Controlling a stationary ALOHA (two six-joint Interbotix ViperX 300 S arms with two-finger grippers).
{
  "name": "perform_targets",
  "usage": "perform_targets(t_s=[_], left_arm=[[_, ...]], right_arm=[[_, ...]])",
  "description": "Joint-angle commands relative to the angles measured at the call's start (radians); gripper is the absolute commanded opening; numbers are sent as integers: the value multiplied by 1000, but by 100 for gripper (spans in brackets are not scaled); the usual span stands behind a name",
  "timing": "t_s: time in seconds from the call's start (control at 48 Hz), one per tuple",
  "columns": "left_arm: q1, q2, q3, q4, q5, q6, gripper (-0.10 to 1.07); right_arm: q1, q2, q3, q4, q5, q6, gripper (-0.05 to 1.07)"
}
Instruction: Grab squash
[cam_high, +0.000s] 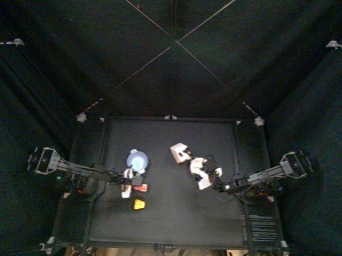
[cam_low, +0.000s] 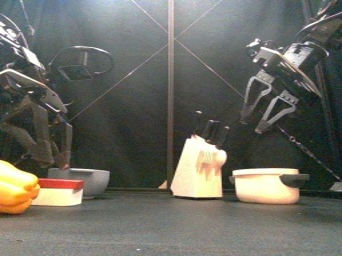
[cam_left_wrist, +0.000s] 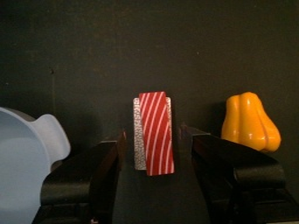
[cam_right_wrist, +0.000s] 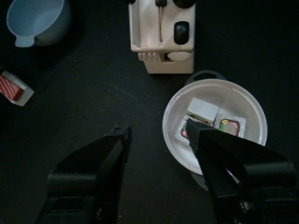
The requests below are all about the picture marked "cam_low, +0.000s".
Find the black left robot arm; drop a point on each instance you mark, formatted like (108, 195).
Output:
(11, 40)

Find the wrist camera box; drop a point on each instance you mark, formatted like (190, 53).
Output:
(76, 71)
(261, 46)

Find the grey toy pot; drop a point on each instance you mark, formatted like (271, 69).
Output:
(92, 180)

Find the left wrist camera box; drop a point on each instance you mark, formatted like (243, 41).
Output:
(76, 71)

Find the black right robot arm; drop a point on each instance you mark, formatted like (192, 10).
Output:
(328, 26)

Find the yellow bell pepper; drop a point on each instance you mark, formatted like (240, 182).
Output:
(15, 186)

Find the vertical metal frame pole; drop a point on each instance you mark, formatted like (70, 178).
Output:
(170, 100)

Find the white toy knife block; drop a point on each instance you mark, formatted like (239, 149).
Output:
(201, 170)

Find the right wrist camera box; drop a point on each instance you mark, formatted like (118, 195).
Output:
(261, 46)

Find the white box with red lid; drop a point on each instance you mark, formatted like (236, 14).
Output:
(60, 193)

